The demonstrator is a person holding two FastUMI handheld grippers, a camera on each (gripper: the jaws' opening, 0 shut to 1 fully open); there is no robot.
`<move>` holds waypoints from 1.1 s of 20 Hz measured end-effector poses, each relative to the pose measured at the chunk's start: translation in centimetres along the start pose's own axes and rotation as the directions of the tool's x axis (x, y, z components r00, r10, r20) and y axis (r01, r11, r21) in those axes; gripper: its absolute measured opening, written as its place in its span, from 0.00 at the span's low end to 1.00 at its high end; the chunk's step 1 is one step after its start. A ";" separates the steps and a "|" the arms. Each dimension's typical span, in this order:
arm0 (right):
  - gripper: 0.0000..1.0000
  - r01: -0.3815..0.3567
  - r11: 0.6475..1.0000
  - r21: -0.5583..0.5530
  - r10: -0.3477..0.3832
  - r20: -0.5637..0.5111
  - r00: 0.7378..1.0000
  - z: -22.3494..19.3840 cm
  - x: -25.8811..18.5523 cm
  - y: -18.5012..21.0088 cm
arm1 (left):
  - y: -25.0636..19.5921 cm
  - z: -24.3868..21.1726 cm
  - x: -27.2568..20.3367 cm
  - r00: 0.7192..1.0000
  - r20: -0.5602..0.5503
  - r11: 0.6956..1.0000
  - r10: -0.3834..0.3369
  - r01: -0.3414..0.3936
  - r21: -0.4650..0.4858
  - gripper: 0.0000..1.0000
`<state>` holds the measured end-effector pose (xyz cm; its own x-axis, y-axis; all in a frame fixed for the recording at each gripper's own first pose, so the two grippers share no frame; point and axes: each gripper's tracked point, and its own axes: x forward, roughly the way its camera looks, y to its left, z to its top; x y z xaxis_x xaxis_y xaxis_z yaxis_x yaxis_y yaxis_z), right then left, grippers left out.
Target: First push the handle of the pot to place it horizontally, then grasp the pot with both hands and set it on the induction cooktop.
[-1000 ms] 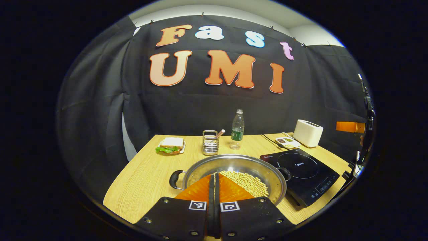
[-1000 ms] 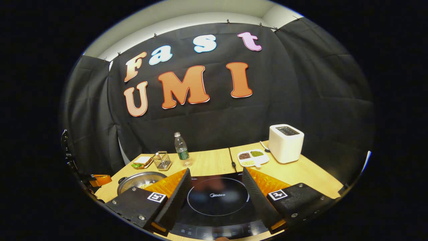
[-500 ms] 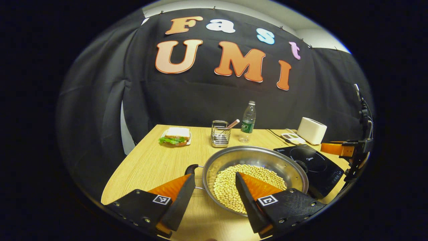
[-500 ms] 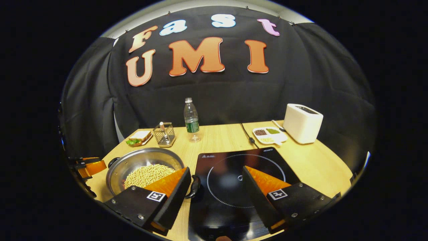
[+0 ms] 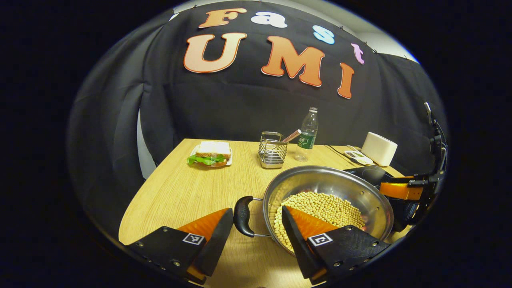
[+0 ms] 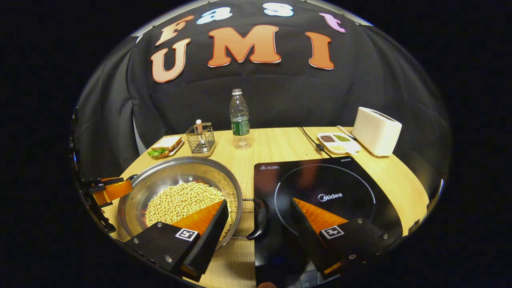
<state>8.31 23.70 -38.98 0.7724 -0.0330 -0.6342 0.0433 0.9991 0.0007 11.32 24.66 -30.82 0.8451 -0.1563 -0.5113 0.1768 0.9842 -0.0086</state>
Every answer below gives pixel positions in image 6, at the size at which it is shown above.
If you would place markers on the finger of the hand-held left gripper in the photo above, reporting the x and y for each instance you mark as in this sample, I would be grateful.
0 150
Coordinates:
114 191

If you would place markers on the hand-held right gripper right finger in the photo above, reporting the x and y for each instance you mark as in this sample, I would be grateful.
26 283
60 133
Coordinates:
306 236

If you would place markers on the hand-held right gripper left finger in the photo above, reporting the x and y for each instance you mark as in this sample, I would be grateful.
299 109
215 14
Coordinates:
212 236

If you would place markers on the pile of soybeans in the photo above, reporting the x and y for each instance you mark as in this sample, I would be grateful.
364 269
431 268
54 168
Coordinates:
180 200

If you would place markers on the black induction cooktop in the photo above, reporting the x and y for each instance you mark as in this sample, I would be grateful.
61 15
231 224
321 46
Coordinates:
360 188

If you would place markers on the sandwich with lettuce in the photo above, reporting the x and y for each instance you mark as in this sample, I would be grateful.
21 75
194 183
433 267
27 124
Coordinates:
166 144

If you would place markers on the small white plate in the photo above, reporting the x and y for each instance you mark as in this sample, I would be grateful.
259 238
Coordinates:
178 147

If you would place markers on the white divided dish of beans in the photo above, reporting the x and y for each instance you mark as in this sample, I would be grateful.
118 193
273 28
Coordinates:
339 143

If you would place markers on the clear plastic water bottle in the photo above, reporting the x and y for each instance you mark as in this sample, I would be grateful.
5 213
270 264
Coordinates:
239 120

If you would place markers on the white toaster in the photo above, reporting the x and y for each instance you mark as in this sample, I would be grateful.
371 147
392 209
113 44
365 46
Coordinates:
376 132

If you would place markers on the black backdrop cloth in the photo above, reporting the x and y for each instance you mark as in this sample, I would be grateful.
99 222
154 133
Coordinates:
300 96

